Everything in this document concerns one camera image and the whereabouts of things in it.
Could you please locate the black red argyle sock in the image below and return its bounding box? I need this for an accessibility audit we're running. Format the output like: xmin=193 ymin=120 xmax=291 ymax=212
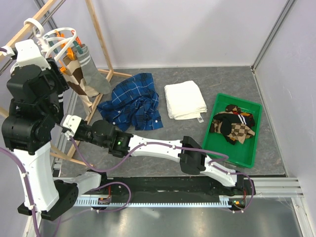
xmin=225 ymin=104 xmax=255 ymax=128

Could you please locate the black white striped sock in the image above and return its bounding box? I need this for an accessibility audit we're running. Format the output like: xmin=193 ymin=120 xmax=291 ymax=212
xmin=209 ymin=112 xmax=247 ymax=145

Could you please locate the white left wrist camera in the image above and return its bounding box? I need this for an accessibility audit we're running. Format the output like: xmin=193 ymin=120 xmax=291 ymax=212
xmin=0 ymin=39 xmax=51 ymax=73

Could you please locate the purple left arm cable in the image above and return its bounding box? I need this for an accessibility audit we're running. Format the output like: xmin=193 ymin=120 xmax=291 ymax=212
xmin=0 ymin=147 xmax=133 ymax=237

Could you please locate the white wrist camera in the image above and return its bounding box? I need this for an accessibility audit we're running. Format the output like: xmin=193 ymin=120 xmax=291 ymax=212
xmin=0 ymin=39 xmax=51 ymax=73
xmin=60 ymin=115 xmax=82 ymax=140

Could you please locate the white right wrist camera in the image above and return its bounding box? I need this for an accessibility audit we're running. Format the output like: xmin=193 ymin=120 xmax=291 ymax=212
xmin=60 ymin=115 xmax=82 ymax=140

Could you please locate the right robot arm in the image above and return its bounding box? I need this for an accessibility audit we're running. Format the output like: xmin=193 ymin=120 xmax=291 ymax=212
xmin=68 ymin=118 xmax=244 ymax=195

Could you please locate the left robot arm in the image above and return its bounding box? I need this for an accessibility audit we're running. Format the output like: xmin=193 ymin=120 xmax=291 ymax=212
xmin=1 ymin=58 xmax=108 ymax=221

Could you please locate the blue plaid shirt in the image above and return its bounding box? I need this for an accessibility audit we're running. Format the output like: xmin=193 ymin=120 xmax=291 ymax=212
xmin=97 ymin=73 xmax=163 ymax=132

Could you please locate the wooden drying rack frame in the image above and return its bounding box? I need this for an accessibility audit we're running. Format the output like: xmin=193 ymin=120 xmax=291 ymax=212
xmin=0 ymin=0 xmax=133 ymax=168

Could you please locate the grey white striped sock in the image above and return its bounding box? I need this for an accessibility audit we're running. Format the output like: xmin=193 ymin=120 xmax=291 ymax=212
xmin=77 ymin=44 xmax=112 ymax=94

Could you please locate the white round sock hanger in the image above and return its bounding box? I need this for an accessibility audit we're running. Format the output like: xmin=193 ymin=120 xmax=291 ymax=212
xmin=24 ymin=18 xmax=78 ymax=62

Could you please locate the brown cream striped sock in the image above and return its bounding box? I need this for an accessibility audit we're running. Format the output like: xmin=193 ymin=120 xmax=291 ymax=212
xmin=63 ymin=56 xmax=99 ymax=116

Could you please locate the green plastic tray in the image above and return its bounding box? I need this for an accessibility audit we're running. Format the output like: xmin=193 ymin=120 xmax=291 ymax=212
xmin=202 ymin=93 xmax=262 ymax=168

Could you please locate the white folded towel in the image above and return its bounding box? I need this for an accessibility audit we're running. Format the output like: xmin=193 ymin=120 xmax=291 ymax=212
xmin=164 ymin=80 xmax=207 ymax=120

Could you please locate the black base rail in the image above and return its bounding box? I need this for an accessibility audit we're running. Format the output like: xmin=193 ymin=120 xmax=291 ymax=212
xmin=86 ymin=175 xmax=256 ymax=206

